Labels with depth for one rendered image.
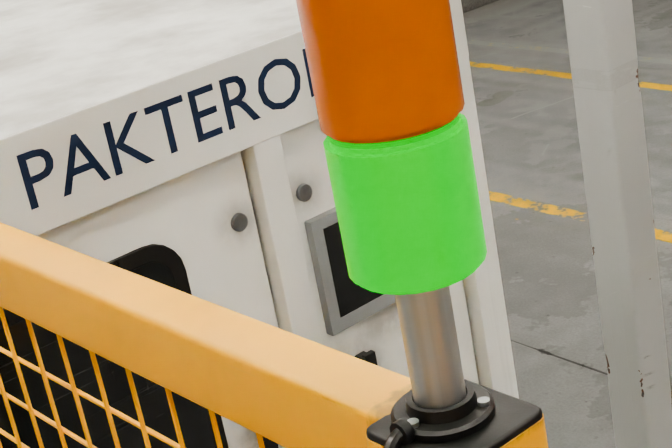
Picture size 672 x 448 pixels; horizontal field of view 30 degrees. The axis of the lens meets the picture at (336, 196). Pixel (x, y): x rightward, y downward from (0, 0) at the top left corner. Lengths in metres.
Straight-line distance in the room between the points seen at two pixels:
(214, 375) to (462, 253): 0.18
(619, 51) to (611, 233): 0.47
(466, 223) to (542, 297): 4.96
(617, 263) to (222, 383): 2.72
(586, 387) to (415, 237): 4.28
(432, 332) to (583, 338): 4.58
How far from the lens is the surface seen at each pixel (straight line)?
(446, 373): 0.46
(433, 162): 0.41
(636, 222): 3.22
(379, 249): 0.42
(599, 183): 3.19
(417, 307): 0.44
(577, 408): 4.57
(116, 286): 0.66
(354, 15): 0.40
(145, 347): 0.62
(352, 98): 0.40
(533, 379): 4.78
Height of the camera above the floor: 2.34
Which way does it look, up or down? 20 degrees down
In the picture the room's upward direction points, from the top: 11 degrees counter-clockwise
